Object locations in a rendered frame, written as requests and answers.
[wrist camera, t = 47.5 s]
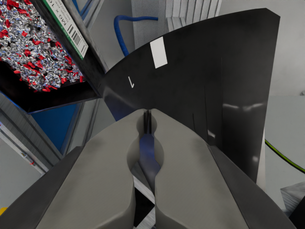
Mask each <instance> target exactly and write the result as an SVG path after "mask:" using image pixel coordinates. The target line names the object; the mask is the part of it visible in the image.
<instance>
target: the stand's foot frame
mask: <svg viewBox="0 0 305 229"><path fill-rule="evenodd" d="M221 2H222V0H131V3H132V14H133V17H141V16H151V17H158V20H140V21H133V30H134V41H135V50H136V49H138V48H139V47H141V46H143V45H144V44H146V43H148V42H150V41H152V40H153V39H155V38H158V37H160V36H162V35H164V34H166V33H167V17H170V18H171V17H179V19H180V17H184V20H185V23H186V25H190V24H192V23H196V22H199V21H202V20H206V19H209V18H213V17H216V16H218V14H219V10H220V6H221Z"/></svg>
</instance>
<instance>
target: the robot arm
mask: <svg viewBox="0 0 305 229"><path fill-rule="evenodd" d="M148 120H149V134H152V136H153V137H154V158H155V160H156V161H157V162H158V164H159V165H160V167H161V169H160V170H159V172H158V173H157V175H156V177H155V218H156V229H297V228H296V227H295V226H294V224H293V223H292V222H291V221H290V219H289V218H288V217H287V216H286V214H285V213H284V212H283V211H282V210H281V209H280V207H279V206H278V205H277V204H276V203H275V202H274V201H273V200H272V199H271V198H270V197H269V196H268V195H267V194H266V193H265V192H264V191H263V190H262V189H261V188H260V187H259V186H258V185H257V184H256V183H255V182H254V181H253V180H251V179H250V178H249V177H248V176H247V175H246V174H245V173H244V172H243V171H242V170H241V169H240V168H239V167H238V166H237V165H236V164H234V163H233V162H232V161H231V160H230V159H229V158H228V157H227V156H226V155H225V154H224V153H223V152H222V151H221V150H220V149H218V148H217V147H216V146H210V145H208V144H207V143H206V142H205V141H204V140H203V139H202V138H201V137H200V136H199V135H198V134H196V133H195V132H194V131H193V130H191V129H190V128H188V127H186V126H185V125H183V124H181V123H180V122H178V121H176V120H175V119H173V118H171V117H170V116H168V115H166V114H164V113H163V112H161V111H159V110H157V109H151V110H146V109H139V110H136V111H134V112H132V113H131V114H129V115H127V116H125V117H124V118H122V119H120V120H118V121H117V122H115V123H113V124H111V125H110V126H108V127H107V128H105V129H103V130H102V131H101V132H99V133H98V134H97V135H95V136H94V137H93V138H92V139H91V140H90V141H89V142H87V143H86V144H85V145H84V146H76V147H75V148H74V149H73V150H71V151H70V152H69V153H68V154H67V155H66V156H65V157H63V158H62V159H61V160H60V161H59V162H58V163H57V164H56V165H55V166H53V167H52V168H51V169H50V170H49V171H48V172H46V173H45V174H44V175H43V176H42V177H41V178H40V179H38V180H37V181H36V182H35V183H34V184H33V185H31V186H30V187H29V188H28V189H27V190H26V191H25V192H24V193H23V194H22V195H21V196H19V197H18V198H17V199H16V200H15V201H14V202H13V203H12V204H11V205H10V206H9V207H8V208H7V209H6V210H5V211H4V212H3V213H2V214H1V215H0V229H133V224H134V216H135V209H136V198H135V188H134V178H133V175H132V173H131V171H132V169H133V167H134V165H135V164H136V163H137V161H138V160H139V159H140V147H139V141H140V139H141V138H142V137H143V136H144V134H147V129H148Z"/></svg>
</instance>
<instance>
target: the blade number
mask: <svg viewBox="0 0 305 229"><path fill-rule="evenodd" d="M123 79H124V81H125V84H126V86H127V89H128V91H129V94H132V93H134V92H135V91H137V90H139V89H140V87H139V84H138V80H137V77H136V75H135V71H134V69H133V70H131V71H130V72H128V73H127V74H125V75H124V76H123Z"/></svg>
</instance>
